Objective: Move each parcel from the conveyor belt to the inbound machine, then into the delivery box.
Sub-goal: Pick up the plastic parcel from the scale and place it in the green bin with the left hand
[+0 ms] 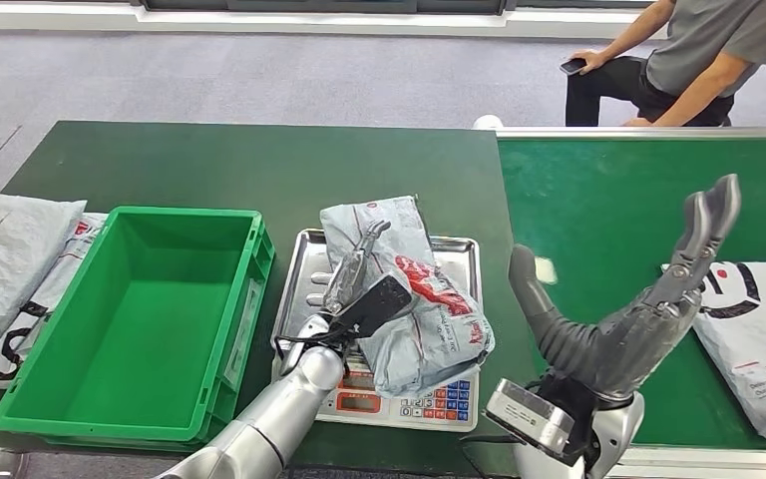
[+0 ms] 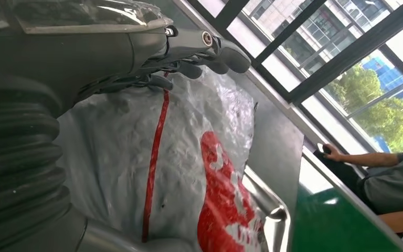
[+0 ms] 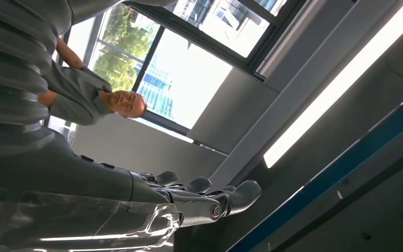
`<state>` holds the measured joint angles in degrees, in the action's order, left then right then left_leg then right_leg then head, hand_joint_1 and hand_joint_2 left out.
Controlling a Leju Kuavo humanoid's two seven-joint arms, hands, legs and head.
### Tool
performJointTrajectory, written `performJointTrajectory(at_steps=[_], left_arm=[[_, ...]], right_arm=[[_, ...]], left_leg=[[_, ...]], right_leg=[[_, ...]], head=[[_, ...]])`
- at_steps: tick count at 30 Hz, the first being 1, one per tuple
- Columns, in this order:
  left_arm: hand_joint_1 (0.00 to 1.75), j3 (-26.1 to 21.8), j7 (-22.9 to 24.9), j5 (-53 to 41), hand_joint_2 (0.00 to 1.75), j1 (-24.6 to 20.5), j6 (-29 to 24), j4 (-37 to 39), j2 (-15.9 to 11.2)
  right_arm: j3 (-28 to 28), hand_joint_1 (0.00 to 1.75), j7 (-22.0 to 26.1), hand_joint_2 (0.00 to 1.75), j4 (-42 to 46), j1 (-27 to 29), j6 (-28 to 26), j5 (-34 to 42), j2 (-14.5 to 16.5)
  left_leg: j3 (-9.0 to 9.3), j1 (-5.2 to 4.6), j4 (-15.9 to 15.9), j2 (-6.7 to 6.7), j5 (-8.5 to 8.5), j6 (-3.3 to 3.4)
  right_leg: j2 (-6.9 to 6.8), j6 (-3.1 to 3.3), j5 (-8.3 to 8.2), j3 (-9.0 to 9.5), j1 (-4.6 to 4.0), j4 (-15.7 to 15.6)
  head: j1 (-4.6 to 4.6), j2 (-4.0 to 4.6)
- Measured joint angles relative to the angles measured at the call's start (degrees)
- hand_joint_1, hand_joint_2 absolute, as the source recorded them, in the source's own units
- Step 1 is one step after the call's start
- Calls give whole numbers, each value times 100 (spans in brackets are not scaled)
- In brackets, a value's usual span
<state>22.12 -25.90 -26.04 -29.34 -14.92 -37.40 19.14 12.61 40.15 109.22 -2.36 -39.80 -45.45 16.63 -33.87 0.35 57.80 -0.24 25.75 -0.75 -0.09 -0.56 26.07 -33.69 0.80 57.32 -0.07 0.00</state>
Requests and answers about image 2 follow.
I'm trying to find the weighing scale with steel tray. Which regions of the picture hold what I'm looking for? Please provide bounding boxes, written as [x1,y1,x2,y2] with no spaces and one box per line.
[239,165,292,252]

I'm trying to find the grey parcel with red stripe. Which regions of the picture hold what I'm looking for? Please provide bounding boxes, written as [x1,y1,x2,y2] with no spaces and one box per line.
[54,66,269,252]

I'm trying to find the green conveyor belt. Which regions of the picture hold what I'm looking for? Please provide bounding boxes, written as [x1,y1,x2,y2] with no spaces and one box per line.
[291,145,403,252]

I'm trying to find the black phone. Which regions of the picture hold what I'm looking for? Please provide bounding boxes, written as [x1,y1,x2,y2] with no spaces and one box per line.
[314,142,332,156]

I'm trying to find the black window frame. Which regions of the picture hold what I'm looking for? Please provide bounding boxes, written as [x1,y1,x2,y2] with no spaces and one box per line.
[184,0,403,154]

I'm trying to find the person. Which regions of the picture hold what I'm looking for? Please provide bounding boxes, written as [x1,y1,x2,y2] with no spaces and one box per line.
[312,142,403,239]

